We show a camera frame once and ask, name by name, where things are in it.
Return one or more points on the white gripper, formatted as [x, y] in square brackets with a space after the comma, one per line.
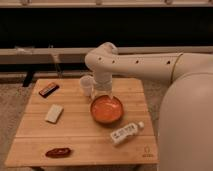
[102, 85]

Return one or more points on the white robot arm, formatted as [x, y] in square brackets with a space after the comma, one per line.
[185, 133]

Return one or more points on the white paper cup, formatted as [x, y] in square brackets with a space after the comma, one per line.
[86, 84]

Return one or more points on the orange bowl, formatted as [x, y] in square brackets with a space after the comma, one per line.
[106, 110]

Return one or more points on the white plastic bottle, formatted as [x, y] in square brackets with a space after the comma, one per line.
[131, 129]

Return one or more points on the white rectangular sponge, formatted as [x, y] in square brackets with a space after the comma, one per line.
[54, 113]

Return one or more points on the wooden table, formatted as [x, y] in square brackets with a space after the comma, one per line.
[89, 141]

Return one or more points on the dark brown snack bar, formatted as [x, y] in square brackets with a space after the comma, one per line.
[50, 88]

